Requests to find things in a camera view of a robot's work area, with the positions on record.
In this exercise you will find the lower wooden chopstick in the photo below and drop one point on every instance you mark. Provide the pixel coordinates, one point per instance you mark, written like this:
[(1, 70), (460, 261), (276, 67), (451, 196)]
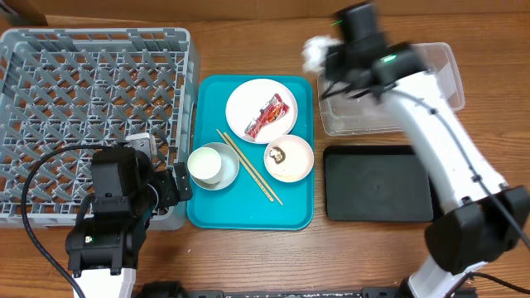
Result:
[(246, 167)]

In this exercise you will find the white paper cup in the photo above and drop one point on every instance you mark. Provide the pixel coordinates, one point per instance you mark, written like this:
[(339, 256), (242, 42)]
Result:
[(205, 165)]

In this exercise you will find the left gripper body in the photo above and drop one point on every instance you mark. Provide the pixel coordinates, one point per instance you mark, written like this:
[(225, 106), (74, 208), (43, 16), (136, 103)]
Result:
[(164, 186)]

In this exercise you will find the grey shallow bowl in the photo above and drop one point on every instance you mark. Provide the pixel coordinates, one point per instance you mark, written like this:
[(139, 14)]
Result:
[(229, 167)]

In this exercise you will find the teal serving tray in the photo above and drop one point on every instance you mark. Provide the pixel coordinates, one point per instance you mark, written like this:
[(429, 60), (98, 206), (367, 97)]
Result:
[(242, 204)]

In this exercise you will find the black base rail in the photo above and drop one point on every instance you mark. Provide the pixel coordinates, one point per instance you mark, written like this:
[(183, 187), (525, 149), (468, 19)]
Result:
[(367, 292)]

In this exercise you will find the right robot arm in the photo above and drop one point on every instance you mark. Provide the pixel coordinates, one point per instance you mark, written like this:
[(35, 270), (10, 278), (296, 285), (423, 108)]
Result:
[(482, 215)]

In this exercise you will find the white napkin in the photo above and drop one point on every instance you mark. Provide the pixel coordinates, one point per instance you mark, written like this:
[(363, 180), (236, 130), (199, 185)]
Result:
[(314, 53)]

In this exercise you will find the red snack wrapper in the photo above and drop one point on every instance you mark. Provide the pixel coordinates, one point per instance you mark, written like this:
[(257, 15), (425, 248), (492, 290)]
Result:
[(269, 113)]

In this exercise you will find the grey dish rack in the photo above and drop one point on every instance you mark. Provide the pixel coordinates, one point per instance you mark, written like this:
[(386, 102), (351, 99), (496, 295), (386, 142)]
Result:
[(64, 90)]

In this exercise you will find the brown food scrap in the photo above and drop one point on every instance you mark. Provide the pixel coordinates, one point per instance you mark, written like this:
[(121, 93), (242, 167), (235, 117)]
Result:
[(277, 155)]

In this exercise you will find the pink bowl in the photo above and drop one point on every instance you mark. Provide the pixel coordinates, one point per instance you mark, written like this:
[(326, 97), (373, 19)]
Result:
[(299, 159)]

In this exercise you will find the clear plastic bin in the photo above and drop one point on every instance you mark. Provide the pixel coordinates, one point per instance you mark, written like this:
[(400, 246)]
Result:
[(356, 113)]

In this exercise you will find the wooden chopstick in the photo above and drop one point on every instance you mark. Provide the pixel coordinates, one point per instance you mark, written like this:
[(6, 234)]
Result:
[(246, 167), (257, 174)]

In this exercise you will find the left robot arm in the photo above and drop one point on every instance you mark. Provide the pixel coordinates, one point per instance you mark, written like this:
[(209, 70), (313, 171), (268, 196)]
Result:
[(112, 222)]

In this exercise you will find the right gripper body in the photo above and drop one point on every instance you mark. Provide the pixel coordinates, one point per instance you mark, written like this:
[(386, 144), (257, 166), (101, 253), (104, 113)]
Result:
[(332, 58)]

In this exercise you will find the upper wooden chopstick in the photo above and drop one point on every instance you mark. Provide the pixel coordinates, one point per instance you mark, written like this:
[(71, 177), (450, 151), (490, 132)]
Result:
[(257, 174)]

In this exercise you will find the white round plate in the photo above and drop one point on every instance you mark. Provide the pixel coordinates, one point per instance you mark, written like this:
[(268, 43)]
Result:
[(244, 105)]

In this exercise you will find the black tray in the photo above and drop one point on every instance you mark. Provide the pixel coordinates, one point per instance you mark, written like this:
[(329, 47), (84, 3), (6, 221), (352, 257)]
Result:
[(378, 184)]

